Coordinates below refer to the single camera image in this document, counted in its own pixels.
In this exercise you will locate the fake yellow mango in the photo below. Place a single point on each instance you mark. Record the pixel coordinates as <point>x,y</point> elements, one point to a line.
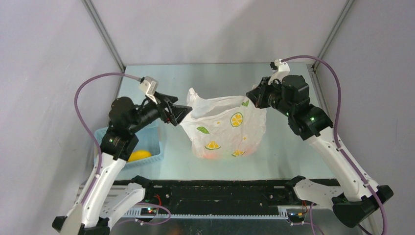
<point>139,155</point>

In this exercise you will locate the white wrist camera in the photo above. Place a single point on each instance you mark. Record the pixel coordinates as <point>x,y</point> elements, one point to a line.
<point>148,86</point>
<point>280,70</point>

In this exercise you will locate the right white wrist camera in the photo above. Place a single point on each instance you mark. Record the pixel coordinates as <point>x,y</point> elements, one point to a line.
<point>280,70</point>

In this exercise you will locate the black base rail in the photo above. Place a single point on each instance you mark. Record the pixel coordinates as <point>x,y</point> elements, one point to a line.
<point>213,197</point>

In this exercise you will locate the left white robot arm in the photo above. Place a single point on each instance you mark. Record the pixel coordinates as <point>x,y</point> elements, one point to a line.
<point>90,215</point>

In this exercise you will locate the right aluminium frame post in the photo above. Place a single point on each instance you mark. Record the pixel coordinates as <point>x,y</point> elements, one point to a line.
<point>336,28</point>

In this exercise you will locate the left aluminium frame post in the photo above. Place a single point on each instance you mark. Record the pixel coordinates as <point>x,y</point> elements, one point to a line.
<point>106,38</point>

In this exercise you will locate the aluminium frame post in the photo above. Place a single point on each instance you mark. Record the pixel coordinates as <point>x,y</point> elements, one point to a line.
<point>106,38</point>
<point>336,28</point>

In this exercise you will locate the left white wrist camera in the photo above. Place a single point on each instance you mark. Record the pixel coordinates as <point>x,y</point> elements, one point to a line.
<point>148,86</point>

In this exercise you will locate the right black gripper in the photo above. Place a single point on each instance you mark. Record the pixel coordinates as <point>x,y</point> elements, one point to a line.
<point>257,95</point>

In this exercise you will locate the white plastic bag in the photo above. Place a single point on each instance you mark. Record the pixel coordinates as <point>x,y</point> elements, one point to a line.
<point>223,127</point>

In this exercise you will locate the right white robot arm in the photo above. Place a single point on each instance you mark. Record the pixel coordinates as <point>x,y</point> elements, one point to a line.
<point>358,196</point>

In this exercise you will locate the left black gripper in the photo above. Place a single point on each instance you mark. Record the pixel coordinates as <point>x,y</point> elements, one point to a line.
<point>175,113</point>

